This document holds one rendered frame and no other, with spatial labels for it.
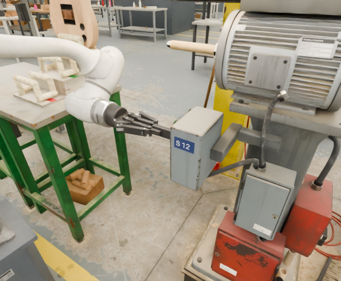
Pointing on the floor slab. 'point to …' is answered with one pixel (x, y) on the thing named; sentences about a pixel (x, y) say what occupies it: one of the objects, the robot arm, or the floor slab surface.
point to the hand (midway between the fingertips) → (163, 131)
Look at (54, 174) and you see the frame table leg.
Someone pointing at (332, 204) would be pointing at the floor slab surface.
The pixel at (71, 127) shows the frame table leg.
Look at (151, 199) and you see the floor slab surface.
